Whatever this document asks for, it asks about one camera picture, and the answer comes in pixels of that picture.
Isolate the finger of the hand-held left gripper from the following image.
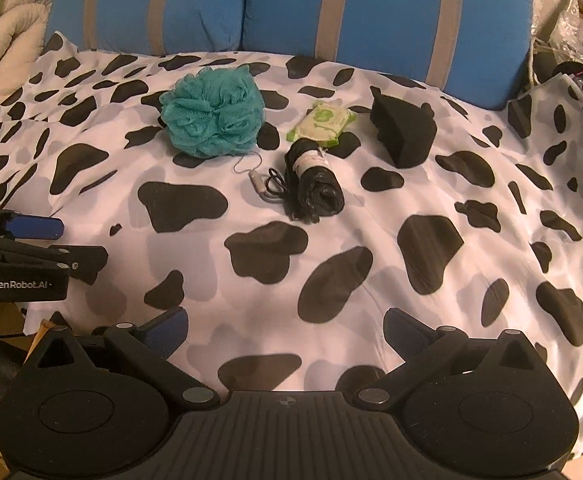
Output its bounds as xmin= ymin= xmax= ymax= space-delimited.
xmin=0 ymin=237 xmax=110 ymax=284
xmin=0 ymin=202 xmax=65 ymax=241

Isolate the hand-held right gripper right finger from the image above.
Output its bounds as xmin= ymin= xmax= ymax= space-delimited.
xmin=351 ymin=307 xmax=548 ymax=409

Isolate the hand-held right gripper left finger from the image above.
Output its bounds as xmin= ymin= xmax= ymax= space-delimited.
xmin=25 ymin=307 xmax=220 ymax=407

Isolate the cardboard box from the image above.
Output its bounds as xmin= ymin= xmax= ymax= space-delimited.
xmin=0 ymin=301 xmax=52 ymax=361

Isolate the black plastic bag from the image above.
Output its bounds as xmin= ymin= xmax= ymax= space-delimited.
xmin=284 ymin=137 xmax=346 ymax=223

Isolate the black cable with white connector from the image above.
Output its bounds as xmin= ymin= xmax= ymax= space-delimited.
xmin=234 ymin=152 xmax=295 ymax=207

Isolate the teal mesh bath loofah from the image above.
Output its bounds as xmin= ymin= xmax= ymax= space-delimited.
xmin=160 ymin=66 xmax=266 ymax=158

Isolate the cow print blanket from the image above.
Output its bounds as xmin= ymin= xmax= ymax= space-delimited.
xmin=0 ymin=30 xmax=583 ymax=461

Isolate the beige quilt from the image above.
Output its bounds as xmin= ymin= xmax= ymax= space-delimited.
xmin=0 ymin=0 xmax=54 ymax=116

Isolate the black foam block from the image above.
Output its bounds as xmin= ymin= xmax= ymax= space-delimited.
xmin=370 ymin=86 xmax=438 ymax=168

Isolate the green wet wipes packet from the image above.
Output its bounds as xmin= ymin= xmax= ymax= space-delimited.
xmin=286 ymin=101 xmax=357 ymax=150

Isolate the blue grey striped pillow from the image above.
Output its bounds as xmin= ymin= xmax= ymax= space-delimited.
xmin=45 ymin=0 xmax=252 ymax=58
xmin=241 ymin=0 xmax=535 ymax=111

